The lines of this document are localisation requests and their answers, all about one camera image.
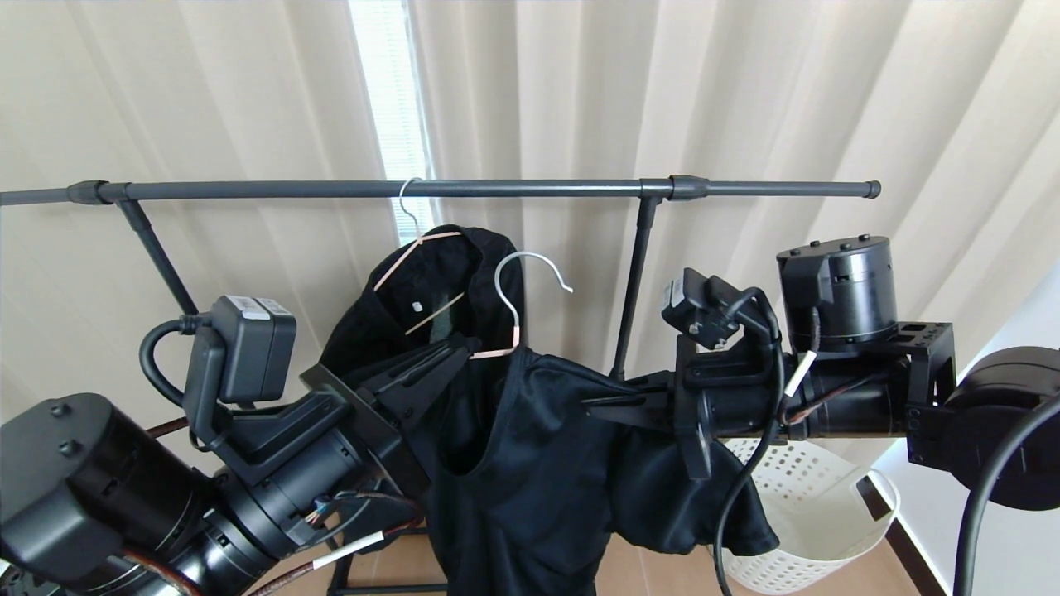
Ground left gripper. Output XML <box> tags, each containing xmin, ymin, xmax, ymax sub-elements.
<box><xmin>217</xmin><ymin>364</ymin><xmax>431</xmax><ymax>562</ymax></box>

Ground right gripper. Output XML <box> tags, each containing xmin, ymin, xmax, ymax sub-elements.
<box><xmin>675</xmin><ymin>335</ymin><xmax>912</xmax><ymax>481</ymax></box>

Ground black shorts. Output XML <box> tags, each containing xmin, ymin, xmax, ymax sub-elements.
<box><xmin>319</xmin><ymin>225</ymin><xmax>528</xmax><ymax>390</ymax></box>

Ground black garment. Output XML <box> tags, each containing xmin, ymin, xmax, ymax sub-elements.
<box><xmin>406</xmin><ymin>344</ymin><xmax>779</xmax><ymax>596</ymax></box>

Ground pink clothes hanger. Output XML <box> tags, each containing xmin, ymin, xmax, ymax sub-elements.
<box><xmin>470</xmin><ymin>251</ymin><xmax>575</xmax><ymax>361</ymax></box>
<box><xmin>373</xmin><ymin>178</ymin><xmax>465</xmax><ymax>336</ymax></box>

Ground white laundry basket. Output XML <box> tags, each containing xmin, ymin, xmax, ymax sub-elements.
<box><xmin>716</xmin><ymin>439</ymin><xmax>901</xmax><ymax>595</ymax></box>

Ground black clothes rack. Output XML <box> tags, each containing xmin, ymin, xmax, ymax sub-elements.
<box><xmin>0</xmin><ymin>175</ymin><xmax>881</xmax><ymax>596</ymax></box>

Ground beige curtain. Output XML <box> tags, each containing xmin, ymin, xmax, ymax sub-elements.
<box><xmin>0</xmin><ymin>0</ymin><xmax>402</xmax><ymax>464</ymax></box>
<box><xmin>406</xmin><ymin>0</ymin><xmax>1060</xmax><ymax>469</ymax></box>

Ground window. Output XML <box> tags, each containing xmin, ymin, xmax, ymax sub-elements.
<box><xmin>349</xmin><ymin>0</ymin><xmax>436</xmax><ymax>245</ymax></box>

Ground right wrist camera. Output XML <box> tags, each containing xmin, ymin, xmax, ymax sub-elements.
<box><xmin>661</xmin><ymin>267</ymin><xmax>783</xmax><ymax>350</ymax></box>

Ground black cable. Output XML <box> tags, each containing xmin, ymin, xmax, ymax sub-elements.
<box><xmin>712</xmin><ymin>290</ymin><xmax>1060</xmax><ymax>596</ymax></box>
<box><xmin>139</xmin><ymin>315</ymin><xmax>214</xmax><ymax>408</ymax></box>

